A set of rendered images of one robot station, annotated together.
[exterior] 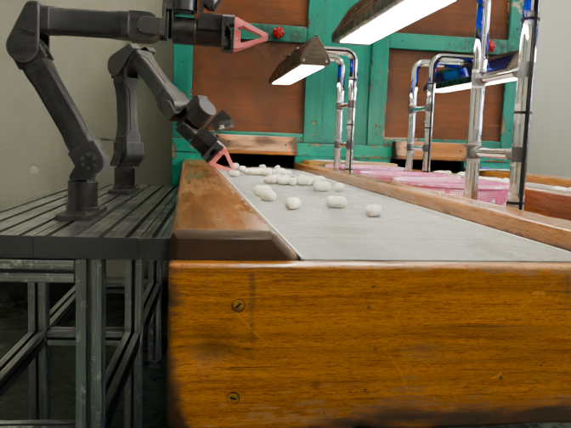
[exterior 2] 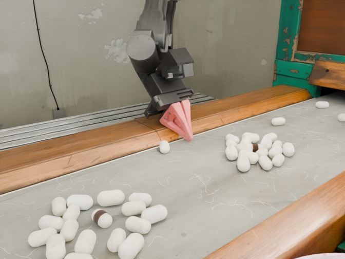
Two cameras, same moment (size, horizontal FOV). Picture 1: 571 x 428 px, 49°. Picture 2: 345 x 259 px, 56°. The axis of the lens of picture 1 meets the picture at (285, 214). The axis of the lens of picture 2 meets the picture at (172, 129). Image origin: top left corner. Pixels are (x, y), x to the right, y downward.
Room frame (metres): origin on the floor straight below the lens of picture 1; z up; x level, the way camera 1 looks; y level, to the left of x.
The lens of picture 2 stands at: (1.50, -0.37, 1.01)
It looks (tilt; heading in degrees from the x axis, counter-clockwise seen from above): 21 degrees down; 60
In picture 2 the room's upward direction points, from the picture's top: straight up
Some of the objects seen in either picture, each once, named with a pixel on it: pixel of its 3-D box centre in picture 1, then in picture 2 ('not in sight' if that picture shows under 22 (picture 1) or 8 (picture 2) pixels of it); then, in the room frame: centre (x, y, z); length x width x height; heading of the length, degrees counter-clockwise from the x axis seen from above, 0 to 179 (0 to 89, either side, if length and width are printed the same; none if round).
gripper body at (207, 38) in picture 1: (213, 33); not in sight; (1.40, 0.17, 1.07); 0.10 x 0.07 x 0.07; 6
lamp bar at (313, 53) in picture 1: (295, 64); not in sight; (1.93, -0.01, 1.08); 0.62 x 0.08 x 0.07; 9
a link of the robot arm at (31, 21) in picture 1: (87, 38); not in sight; (1.37, 0.43, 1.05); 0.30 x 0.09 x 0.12; 96
